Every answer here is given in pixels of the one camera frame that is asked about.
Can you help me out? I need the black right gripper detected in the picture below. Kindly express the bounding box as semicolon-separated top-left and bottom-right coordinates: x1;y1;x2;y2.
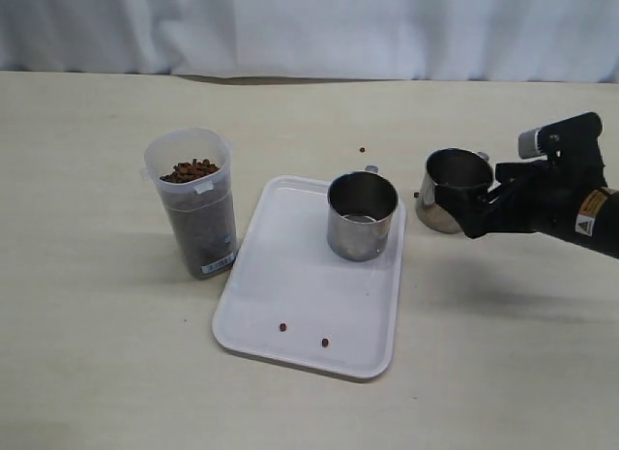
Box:
434;111;609;239

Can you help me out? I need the steel mug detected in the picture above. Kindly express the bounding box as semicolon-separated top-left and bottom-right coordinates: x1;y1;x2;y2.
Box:
327;165;399;262
415;148;494;234

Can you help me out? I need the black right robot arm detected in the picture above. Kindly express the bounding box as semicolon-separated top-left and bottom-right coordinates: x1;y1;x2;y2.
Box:
434;112;618;257

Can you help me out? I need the clear plastic tall container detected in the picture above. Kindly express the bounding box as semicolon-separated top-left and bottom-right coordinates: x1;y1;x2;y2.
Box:
141;128;238;280

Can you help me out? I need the white curtain backdrop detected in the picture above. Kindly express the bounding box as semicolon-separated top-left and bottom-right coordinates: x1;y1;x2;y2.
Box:
1;0;618;82

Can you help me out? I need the white rectangular tray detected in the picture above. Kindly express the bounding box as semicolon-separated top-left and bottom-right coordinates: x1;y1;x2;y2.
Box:
212;175;407;380

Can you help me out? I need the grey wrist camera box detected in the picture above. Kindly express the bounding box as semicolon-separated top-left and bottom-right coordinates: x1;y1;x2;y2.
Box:
517;128;547;160

